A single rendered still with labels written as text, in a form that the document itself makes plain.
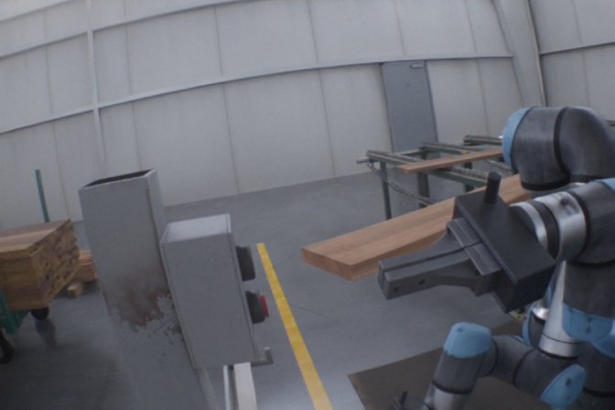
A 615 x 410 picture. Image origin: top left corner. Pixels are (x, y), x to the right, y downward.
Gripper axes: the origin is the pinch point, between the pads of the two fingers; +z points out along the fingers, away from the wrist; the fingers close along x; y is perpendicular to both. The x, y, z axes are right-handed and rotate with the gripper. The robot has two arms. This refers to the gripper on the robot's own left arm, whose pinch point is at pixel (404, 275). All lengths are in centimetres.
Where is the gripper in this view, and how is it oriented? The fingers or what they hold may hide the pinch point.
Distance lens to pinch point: 41.0
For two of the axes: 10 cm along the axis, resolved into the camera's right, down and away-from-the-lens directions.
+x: 2.3, 5.2, -8.2
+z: -9.7, 1.7, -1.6
